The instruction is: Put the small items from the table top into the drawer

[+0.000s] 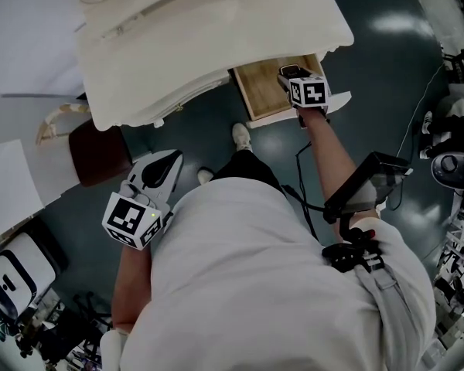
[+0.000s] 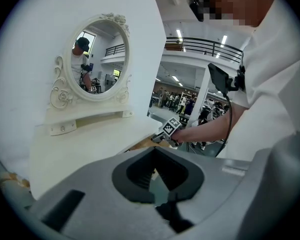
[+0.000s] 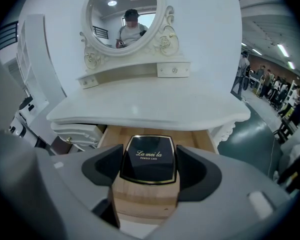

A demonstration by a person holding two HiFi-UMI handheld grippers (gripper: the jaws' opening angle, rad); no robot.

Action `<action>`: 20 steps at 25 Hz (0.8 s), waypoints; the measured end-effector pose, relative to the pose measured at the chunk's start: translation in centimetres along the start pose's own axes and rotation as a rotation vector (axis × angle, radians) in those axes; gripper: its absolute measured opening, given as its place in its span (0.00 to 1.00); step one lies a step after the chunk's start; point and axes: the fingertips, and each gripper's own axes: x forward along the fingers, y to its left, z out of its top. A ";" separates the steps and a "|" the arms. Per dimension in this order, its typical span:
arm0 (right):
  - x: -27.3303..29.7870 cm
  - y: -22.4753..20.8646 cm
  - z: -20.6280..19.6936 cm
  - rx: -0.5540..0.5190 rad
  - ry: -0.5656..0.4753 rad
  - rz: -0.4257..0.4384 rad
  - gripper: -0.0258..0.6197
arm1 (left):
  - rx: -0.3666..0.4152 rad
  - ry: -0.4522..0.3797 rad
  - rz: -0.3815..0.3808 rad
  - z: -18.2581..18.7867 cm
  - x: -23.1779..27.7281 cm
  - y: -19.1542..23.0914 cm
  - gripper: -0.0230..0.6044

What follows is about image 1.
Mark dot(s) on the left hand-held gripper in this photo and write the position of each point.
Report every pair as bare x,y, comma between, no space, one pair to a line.
131,218

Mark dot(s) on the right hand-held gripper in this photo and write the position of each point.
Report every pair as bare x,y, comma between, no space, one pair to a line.
309,93

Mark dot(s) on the large white wooden drawer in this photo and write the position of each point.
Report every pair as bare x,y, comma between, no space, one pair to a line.
263,91

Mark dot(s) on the person's left forearm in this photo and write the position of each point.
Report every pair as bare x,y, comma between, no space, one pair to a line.
133,284

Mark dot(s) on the person's right forearm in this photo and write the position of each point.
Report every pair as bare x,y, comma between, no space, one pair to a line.
328,157

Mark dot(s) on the cream white dressing table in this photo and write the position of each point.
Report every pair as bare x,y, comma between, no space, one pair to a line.
197,33

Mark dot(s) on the person's left white shoe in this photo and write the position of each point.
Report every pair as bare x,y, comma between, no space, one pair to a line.
205,176

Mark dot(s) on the person's white shoe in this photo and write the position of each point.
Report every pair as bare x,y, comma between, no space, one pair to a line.
205,176
241,135

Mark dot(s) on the cream chair with brown seat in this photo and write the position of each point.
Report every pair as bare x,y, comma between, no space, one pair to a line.
100,157

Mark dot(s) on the person's right white shoe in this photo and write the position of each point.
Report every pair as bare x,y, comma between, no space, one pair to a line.
241,135

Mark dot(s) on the person's black trousers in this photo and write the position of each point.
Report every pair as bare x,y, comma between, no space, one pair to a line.
247,168

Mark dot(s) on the person's white shirt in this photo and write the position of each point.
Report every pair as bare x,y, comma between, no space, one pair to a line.
255,284

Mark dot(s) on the white cardboard box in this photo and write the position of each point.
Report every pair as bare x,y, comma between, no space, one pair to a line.
7,184

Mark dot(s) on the white box appliance black trim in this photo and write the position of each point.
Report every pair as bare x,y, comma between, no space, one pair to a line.
23,269

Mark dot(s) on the white metal equipment rack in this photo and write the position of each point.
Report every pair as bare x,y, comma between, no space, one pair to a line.
460,265

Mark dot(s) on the white round camera device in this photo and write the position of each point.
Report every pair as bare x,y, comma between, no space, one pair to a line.
454,170

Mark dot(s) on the black screen mount bracket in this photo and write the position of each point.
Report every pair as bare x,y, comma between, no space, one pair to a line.
352,253

